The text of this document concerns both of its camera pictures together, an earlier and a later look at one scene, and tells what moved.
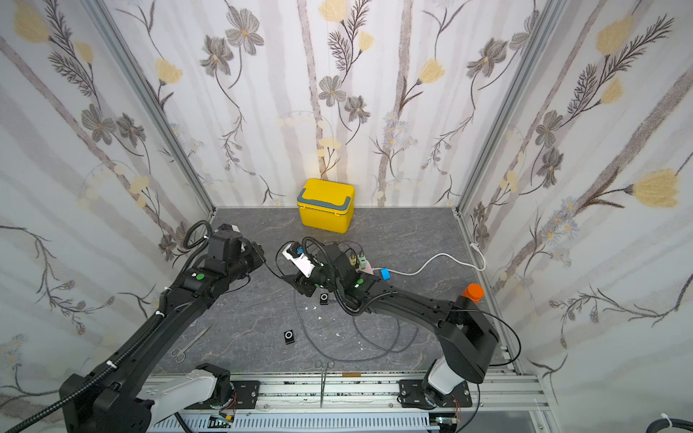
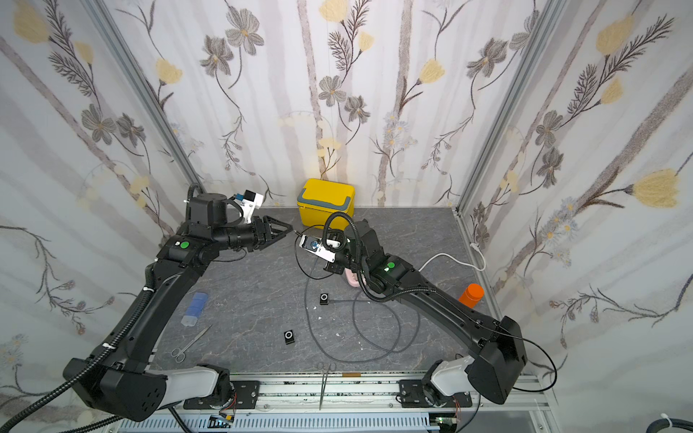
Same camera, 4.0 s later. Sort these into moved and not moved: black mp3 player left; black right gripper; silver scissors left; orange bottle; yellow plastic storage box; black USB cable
Moved: black USB cable; black right gripper
Not moved: black mp3 player left; yellow plastic storage box; orange bottle; silver scissors left
